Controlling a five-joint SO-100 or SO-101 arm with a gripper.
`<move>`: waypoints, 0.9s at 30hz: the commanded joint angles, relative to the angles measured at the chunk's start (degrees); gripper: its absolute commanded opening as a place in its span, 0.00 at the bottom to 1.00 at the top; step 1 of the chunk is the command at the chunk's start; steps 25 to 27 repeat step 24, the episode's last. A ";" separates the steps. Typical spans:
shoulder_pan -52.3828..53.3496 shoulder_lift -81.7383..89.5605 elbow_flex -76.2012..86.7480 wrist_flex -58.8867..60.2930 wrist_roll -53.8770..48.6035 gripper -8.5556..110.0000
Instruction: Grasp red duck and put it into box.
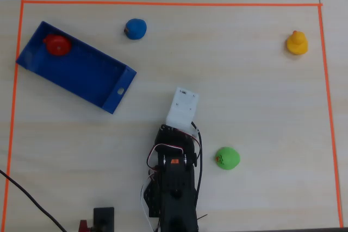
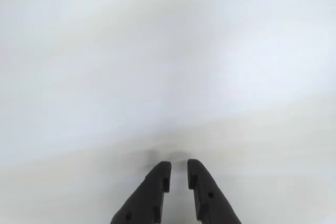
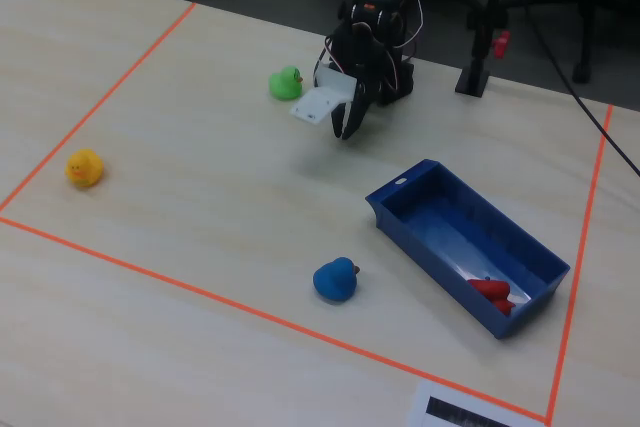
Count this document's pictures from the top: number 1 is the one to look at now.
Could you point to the blue rubber duck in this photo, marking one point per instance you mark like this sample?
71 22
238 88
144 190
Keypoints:
136 28

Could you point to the blue plastic box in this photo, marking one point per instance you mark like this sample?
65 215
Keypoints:
81 75

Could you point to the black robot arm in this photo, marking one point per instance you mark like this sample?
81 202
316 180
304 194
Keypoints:
176 194

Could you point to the yellow rubber duck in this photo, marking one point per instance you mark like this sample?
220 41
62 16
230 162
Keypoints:
297 44

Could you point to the orange tape strip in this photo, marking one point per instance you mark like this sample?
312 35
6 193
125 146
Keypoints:
171 3
330 118
12 112

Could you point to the white camera box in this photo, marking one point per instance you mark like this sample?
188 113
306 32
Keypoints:
182 108

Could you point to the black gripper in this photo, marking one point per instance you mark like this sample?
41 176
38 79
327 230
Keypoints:
166 133

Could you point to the red rubber duck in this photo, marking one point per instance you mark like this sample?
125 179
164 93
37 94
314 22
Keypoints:
57 46

